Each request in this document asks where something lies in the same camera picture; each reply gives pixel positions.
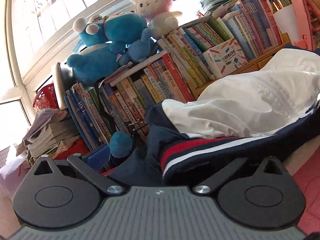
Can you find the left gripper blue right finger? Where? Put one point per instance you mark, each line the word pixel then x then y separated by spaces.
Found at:
pixel 217 180

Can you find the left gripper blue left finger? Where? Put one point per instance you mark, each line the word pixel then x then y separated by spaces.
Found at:
pixel 87 168

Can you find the white navy zip jacket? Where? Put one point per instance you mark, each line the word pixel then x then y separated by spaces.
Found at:
pixel 270 112

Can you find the red plastic crate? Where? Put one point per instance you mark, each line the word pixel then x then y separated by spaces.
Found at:
pixel 78 146

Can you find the stack of paper booklets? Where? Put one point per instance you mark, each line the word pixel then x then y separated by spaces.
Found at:
pixel 52 132

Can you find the miniature black bicycle model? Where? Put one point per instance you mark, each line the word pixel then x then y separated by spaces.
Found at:
pixel 136 130

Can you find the middle row of books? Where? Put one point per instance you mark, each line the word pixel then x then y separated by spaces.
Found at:
pixel 132 91

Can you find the row of blue thin books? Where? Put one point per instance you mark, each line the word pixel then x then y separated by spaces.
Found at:
pixel 83 106

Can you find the red basket on top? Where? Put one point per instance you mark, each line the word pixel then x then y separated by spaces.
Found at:
pixel 45 98

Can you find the pink desk mat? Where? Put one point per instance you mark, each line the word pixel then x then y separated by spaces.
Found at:
pixel 261 201

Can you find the wooden drawer shelf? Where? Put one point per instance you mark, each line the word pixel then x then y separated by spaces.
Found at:
pixel 254 65

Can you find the white colourful card box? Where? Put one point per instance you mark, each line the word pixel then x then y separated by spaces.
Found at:
pixel 225 58

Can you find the large blue plush toy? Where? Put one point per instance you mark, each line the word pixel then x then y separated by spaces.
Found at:
pixel 111 42

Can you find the right shelf row of books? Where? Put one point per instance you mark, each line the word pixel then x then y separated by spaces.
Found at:
pixel 250 22

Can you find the pink white bunny plush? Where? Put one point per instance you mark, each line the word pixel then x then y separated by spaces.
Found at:
pixel 159 16

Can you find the white paper cup holder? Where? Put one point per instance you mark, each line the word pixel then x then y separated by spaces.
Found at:
pixel 287 23

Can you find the pink triangular toy house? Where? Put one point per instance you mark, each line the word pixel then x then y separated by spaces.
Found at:
pixel 307 16

